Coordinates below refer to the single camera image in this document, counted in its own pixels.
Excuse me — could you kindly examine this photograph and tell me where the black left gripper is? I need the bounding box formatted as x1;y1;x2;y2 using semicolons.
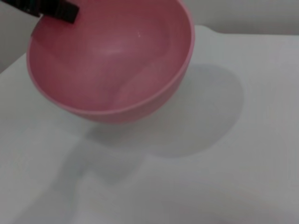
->
4;0;80;24

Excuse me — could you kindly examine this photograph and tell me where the pink plastic bowl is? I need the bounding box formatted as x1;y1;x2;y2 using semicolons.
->
26;0;196;126

